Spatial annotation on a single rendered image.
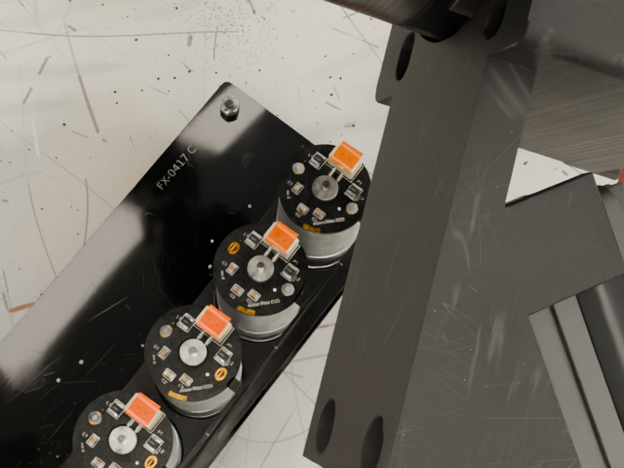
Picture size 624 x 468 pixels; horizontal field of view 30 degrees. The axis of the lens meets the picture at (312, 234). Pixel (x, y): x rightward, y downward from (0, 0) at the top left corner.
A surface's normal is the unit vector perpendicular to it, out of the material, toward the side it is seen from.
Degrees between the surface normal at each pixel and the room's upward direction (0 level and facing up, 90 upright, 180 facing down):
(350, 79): 0
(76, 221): 0
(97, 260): 0
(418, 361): 18
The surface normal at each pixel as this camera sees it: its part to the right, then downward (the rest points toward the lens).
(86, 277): 0.05, -0.25
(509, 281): 0.28, -0.03
